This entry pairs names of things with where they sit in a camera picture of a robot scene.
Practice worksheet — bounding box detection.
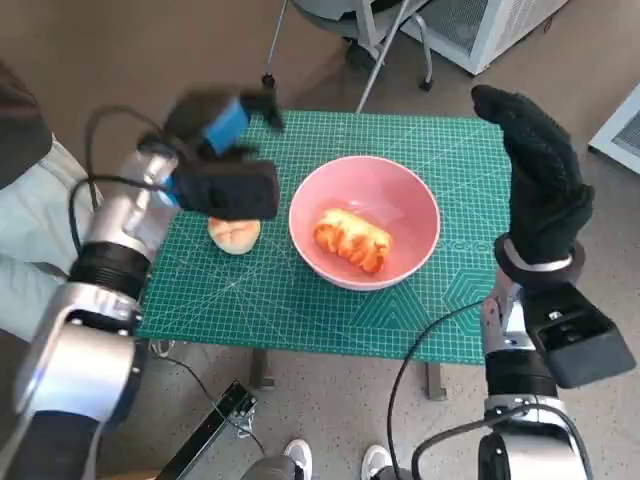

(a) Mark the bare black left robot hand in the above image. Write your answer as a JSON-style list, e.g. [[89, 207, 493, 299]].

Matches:
[[164, 87, 287, 164]]

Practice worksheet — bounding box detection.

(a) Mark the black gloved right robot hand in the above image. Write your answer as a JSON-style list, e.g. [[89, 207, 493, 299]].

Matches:
[[471, 84, 596, 269]]

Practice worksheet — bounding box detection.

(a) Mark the round pale toy bread bun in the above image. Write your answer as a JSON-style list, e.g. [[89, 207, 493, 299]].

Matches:
[[207, 215, 261, 256]]

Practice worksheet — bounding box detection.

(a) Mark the pink bowl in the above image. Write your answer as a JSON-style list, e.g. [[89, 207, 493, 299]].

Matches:
[[288, 155, 442, 293]]

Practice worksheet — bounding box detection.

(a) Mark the long orange toy bread loaf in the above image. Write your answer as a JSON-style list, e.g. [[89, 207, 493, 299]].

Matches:
[[313, 208, 395, 274]]

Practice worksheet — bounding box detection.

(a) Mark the small white mesh-panel cabinet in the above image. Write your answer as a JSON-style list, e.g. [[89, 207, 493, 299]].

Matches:
[[588, 82, 640, 176]]

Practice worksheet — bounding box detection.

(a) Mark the grey office chair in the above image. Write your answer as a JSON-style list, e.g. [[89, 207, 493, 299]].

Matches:
[[263, 0, 435, 92]]

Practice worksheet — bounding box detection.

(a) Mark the white slanted pole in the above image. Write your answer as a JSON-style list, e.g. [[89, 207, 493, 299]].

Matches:
[[355, 0, 416, 114]]

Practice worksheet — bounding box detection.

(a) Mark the green cutting mat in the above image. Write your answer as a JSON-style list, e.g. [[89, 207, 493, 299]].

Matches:
[[135, 109, 515, 368]]

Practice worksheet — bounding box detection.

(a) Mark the large white mesh-panel cabinet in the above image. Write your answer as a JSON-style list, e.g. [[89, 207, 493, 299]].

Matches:
[[399, 0, 571, 76]]

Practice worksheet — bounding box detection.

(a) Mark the grey metal table leg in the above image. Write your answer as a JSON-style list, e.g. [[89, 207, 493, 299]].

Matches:
[[249, 348, 275, 390], [425, 362, 445, 400]]

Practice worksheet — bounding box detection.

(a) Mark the black metal bar with caster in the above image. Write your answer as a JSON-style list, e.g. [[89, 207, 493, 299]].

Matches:
[[157, 382, 259, 480]]

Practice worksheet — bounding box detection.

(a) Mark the white shoe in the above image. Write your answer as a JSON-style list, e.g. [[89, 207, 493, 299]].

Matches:
[[283, 439, 314, 480], [360, 444, 391, 480]]

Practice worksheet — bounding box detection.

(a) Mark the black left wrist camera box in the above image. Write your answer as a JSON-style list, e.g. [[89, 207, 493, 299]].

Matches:
[[174, 159, 281, 221]]

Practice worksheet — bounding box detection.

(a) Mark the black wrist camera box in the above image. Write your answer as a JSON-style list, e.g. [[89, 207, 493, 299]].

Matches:
[[519, 282, 637, 390], [174, 159, 281, 221]]

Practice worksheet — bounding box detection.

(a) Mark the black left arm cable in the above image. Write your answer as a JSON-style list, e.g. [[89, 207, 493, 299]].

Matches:
[[68, 104, 174, 254]]

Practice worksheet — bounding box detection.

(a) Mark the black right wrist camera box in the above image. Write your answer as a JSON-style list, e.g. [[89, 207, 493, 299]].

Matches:
[[519, 282, 637, 390]]

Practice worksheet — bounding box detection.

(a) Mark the thin black floor cable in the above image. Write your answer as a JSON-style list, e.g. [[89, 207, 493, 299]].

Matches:
[[163, 353, 267, 457]]

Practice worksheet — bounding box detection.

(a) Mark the long black right arm cable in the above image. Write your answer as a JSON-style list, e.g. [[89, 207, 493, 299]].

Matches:
[[387, 299, 484, 480]]

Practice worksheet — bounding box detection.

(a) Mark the black shoulder loop cable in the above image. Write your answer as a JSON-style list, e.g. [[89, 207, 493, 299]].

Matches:
[[411, 413, 502, 480]]

